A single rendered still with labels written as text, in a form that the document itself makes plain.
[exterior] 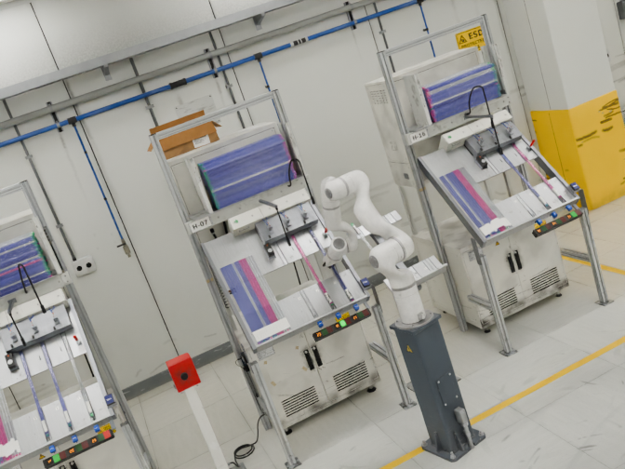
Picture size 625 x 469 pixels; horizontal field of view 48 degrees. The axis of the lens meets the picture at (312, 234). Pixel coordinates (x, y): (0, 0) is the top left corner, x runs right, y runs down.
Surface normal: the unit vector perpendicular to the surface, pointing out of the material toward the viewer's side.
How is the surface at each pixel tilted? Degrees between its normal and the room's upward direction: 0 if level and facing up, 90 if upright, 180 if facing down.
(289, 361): 90
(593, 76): 90
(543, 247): 90
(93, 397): 47
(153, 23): 90
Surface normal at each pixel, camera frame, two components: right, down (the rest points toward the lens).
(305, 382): 0.33, 0.14
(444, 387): 0.54, 0.04
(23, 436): 0.02, -0.53
